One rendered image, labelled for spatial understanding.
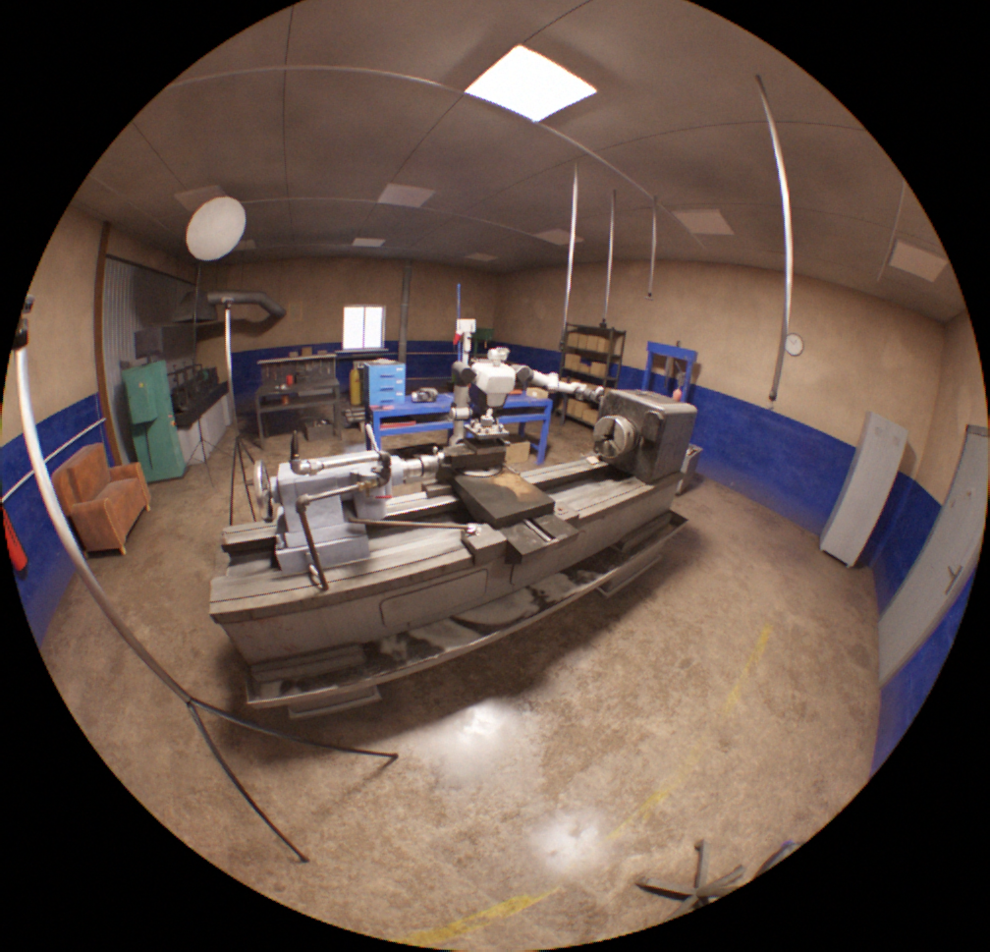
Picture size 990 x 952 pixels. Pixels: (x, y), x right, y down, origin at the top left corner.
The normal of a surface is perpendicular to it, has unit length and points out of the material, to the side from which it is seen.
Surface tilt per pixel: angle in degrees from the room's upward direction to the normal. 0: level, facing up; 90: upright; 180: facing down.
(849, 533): 90
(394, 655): 0
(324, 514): 70
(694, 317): 90
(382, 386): 90
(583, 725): 0
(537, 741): 0
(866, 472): 90
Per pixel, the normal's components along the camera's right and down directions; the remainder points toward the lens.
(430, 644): 0.09, -0.92
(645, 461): -0.84, 0.14
